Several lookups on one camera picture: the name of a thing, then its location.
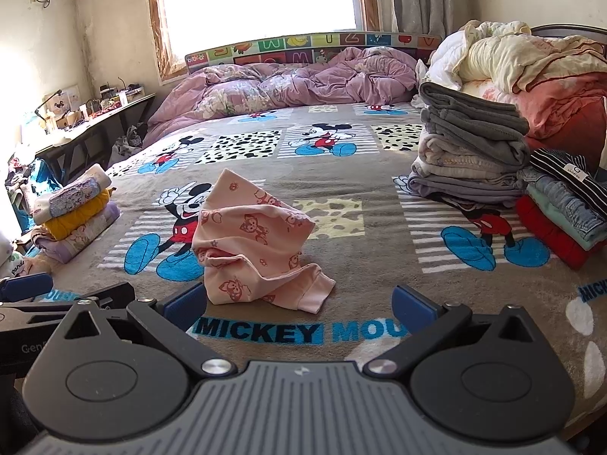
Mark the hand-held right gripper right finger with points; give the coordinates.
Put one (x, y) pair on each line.
(409, 310)

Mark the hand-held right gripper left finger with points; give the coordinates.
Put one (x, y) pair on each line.
(186, 302)

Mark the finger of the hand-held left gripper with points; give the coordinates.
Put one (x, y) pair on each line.
(116, 294)
(26, 287)

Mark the pink printed pants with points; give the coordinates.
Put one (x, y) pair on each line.
(246, 241)

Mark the lilac grey folded clothes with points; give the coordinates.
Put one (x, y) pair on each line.
(460, 189)

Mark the beige fleece folded clothes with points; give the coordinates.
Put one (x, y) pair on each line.
(455, 159)

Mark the stack of jeans red clothes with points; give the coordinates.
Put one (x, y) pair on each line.
(569, 213)

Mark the dark grey fleece folded clothes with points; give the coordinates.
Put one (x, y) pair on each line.
(474, 113)

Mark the stack of folded clothes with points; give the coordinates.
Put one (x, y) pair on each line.
(569, 31)

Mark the lilac printed folded garment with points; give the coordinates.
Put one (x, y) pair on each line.
(80, 239)

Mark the cartoon mouse printed blanket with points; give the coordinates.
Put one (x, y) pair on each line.
(360, 246)

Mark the yellow folded garment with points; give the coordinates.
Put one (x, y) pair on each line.
(80, 218)

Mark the white printed folded garment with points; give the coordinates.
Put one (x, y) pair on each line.
(71, 194)

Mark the blue bag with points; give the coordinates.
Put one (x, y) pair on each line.
(45, 175)

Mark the dark desk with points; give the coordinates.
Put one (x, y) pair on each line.
(99, 125)

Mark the mint green folded garment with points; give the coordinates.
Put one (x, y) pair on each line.
(545, 208)

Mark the desk lamp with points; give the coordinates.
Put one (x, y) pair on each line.
(47, 104)

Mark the black striped folded garment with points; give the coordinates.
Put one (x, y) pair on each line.
(564, 170)

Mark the purple floral quilt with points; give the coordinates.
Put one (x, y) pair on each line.
(294, 83)

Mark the white quilt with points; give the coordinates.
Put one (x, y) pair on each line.
(443, 61)

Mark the orange pink blanket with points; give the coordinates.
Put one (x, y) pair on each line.
(569, 113)

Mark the colourful alphabet foam mat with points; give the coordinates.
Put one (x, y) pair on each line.
(284, 47)

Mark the wooden framed window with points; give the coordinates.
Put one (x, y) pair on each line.
(256, 4)

